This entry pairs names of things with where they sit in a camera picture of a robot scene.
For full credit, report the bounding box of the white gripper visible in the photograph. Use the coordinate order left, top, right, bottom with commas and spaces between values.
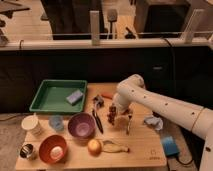
112, 93, 131, 114

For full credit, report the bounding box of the dark red grape bunch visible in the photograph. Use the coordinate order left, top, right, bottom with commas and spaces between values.
107, 104, 117, 124

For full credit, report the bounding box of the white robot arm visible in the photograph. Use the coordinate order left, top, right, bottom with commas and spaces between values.
113, 74, 213, 171

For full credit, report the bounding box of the purple bowl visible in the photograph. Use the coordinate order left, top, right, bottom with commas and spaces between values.
68, 113, 95, 138

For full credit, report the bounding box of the white object in red bowl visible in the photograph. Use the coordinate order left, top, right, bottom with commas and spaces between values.
50, 146, 63, 159

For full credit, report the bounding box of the red bowl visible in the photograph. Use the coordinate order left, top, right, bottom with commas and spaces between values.
39, 135, 68, 164

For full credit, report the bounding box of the orange carrot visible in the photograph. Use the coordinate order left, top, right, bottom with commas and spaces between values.
101, 94, 113, 100

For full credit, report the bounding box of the metal spoon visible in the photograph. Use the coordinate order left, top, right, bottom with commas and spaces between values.
126, 113, 132, 135

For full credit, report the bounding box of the wooden board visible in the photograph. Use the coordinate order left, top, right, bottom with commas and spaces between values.
14, 82, 168, 171

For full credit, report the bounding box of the blue sponge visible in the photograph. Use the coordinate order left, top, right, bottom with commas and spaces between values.
66, 90, 83, 105

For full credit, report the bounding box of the orange apple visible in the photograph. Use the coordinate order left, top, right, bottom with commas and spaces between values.
87, 139, 102, 155

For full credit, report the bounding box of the green plastic tray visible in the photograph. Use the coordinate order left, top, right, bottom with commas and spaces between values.
29, 80, 87, 114

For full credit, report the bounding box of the clear blue glass cup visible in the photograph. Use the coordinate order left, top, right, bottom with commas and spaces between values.
49, 115, 64, 132

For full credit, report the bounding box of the white paper cup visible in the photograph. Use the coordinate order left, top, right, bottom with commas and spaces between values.
21, 114, 42, 136

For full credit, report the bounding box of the small metal cup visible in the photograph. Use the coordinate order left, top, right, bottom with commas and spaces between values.
19, 144, 36, 160

